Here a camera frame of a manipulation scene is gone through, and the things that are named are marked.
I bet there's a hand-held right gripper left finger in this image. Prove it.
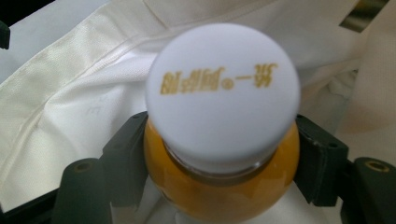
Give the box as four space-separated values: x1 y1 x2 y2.
102 111 149 209

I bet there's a shiny olive object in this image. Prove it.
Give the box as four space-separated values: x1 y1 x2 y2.
339 0 390 34

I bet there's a white cloth bag orange print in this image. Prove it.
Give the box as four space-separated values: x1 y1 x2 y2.
0 0 396 224

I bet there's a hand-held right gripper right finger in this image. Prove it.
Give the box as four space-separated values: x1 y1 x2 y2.
293 113 349 207

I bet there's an orange juice bottle white cap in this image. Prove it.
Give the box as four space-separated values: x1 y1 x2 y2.
143 21 302 224

